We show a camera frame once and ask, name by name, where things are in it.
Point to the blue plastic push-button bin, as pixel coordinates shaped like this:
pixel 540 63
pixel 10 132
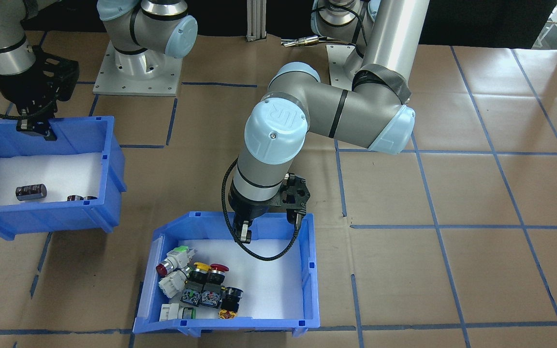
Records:
pixel 310 270

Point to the blue plastic cylinder bin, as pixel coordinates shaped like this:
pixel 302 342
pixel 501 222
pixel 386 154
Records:
pixel 109 159

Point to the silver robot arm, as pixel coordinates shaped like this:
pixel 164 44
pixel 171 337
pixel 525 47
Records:
pixel 336 111
pixel 157 29

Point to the red mushroom push button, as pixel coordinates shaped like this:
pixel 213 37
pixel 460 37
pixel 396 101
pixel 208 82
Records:
pixel 215 282

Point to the yellow mushroom push button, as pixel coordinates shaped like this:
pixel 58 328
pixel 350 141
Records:
pixel 197 280

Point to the black push button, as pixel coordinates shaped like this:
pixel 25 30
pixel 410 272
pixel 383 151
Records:
pixel 232 298

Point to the red-head white-body push button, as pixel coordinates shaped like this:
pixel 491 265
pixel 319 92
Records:
pixel 178 258

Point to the small yellow red button part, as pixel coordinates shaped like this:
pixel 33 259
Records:
pixel 227 314

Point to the green-lens white push button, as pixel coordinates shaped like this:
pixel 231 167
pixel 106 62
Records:
pixel 174 312

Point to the white foam sheet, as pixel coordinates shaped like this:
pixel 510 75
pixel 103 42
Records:
pixel 41 169

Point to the large dark metal cylinder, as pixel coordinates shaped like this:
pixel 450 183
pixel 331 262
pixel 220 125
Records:
pixel 31 192

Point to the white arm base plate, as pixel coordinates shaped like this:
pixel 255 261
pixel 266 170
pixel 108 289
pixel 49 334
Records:
pixel 162 82
pixel 339 67

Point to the upright aluminium frame bar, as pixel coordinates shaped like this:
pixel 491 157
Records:
pixel 256 19

